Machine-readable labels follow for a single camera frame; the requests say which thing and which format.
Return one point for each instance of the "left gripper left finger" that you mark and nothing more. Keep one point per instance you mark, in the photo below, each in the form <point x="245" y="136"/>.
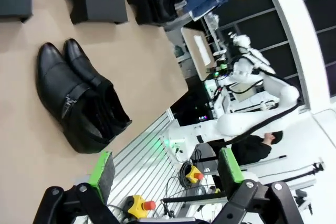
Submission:
<point x="78" y="205"/>

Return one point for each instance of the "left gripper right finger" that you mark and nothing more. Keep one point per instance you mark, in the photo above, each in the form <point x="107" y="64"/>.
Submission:
<point x="260" y="205"/>

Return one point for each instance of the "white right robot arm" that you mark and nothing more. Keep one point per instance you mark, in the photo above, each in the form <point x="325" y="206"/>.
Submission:
<point x="236" y="127"/>

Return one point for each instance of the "seated person in black top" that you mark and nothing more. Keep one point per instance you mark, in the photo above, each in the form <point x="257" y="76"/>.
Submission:
<point x="252" y="149"/>

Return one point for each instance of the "person in blue jacket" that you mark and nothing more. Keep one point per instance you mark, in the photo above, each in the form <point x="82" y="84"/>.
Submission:
<point x="207" y="1"/>

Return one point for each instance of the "yellow emergency stop box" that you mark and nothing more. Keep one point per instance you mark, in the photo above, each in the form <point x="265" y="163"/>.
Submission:
<point x="193" y="174"/>
<point x="139" y="205"/>

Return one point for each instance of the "black tripod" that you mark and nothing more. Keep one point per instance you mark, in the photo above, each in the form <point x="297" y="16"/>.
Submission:
<point x="317" y="167"/>

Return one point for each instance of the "black bar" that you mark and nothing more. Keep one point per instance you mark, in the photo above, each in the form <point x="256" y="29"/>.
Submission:
<point x="189" y="199"/>

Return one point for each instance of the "black control box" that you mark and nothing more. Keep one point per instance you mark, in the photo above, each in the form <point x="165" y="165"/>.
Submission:
<point x="207" y="155"/>

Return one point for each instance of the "black leather ankle shoe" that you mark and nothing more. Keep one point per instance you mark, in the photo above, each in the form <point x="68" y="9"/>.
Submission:
<point x="55" y="85"/>
<point x="78" y="61"/>

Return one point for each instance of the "white keyboard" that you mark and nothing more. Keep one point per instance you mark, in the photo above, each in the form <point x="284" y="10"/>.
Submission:
<point x="202" y="49"/>

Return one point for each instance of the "brown top desk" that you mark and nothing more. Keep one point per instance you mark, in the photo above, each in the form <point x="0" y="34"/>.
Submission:
<point x="190" y="51"/>

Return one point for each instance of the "grey aluminium frame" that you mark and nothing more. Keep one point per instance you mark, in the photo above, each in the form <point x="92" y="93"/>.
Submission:
<point x="147" y="150"/>

